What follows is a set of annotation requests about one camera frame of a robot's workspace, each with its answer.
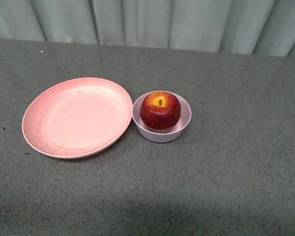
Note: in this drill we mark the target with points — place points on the grey-white curtain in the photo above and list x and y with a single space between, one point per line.
261 27

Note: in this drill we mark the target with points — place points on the pink plate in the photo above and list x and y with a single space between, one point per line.
77 118

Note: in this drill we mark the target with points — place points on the red apple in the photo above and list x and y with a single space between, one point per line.
160 111

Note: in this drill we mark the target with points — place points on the light pink bowl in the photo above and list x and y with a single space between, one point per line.
185 118

